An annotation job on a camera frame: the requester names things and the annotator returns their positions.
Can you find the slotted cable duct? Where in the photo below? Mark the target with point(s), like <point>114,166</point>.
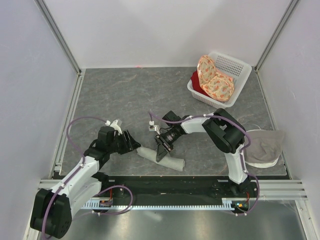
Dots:
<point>226,205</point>

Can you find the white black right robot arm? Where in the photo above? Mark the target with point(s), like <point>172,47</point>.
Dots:
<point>227,134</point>

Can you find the white plastic basket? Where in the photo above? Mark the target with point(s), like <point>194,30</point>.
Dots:
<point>237,69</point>

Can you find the white cloth under pile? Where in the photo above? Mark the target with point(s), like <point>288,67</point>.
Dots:
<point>262,164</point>

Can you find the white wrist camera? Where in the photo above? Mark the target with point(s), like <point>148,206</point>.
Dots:
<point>116,125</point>
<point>154,127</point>

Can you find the taupe grey cloth pile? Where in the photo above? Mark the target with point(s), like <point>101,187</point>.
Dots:
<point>265,147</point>

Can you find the red cloth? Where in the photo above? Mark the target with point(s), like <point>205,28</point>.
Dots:
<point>196,84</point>

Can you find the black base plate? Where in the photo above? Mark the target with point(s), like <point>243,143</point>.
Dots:
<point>218,187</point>

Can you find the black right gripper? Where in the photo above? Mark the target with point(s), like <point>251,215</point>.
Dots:
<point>161,151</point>

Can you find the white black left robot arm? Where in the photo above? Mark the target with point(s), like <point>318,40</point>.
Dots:
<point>54,208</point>

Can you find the grey cloth napkin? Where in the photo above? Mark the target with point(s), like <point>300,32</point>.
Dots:
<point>168,161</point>

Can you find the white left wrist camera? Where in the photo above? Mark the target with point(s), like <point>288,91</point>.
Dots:
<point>116,125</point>

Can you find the floral patterned cloth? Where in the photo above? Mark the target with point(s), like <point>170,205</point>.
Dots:
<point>218,85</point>

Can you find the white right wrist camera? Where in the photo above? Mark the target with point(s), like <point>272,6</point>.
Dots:
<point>154,127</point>

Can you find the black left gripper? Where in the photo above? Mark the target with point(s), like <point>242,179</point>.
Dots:
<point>131,144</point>

